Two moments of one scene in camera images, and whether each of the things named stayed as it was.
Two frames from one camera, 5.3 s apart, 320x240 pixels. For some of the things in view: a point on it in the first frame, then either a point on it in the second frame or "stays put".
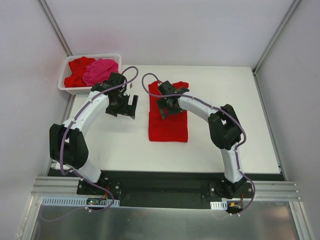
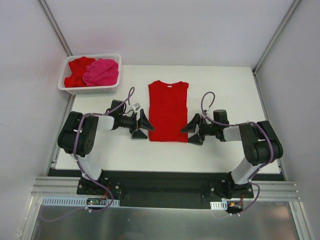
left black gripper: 124,109 to 136,122
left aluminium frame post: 53,23 stays put
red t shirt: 174,127 stays put
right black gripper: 169,103 to 201,129
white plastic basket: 66,72 stays put
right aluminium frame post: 291,11 stays put
